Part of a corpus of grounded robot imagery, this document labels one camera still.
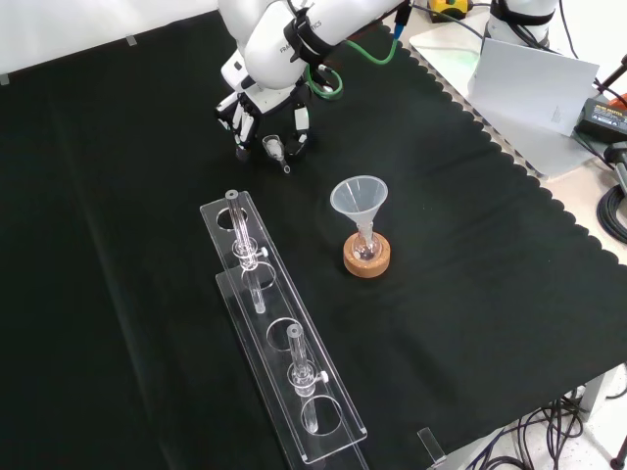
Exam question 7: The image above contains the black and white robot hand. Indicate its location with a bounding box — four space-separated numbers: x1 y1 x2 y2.
214 81 313 163

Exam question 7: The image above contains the clear glass weighing funnel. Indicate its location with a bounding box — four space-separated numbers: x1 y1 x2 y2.
262 135 293 176

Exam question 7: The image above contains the translucent plastic funnel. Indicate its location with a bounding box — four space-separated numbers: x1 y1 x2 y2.
328 176 390 237

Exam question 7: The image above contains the clear acrylic funnel stand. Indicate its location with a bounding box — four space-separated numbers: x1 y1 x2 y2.
199 189 369 470

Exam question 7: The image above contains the small round-bottom glass flask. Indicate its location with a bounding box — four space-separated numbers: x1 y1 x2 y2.
353 222 381 261

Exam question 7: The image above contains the yellow stop button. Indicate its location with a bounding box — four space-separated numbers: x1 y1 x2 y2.
427 0 472 24

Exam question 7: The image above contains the black bench cloth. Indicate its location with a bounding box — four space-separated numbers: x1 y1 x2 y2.
0 8 627 470

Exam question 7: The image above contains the pale board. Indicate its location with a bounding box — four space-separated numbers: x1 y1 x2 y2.
466 37 601 139

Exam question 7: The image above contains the black power adapter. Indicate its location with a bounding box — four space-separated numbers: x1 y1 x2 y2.
572 95 627 144

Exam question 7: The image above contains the green cable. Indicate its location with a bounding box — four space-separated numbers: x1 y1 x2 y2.
305 9 413 103

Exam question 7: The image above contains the cork ring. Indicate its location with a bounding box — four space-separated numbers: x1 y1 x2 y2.
342 233 393 280

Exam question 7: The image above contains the grey metal base plate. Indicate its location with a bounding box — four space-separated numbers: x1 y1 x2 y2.
408 21 609 179

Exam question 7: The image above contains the coiled black cable bundle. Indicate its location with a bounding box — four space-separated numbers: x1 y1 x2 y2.
596 184 627 252

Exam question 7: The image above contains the small clear acrylic bracket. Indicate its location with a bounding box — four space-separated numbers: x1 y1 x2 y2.
416 426 449 467

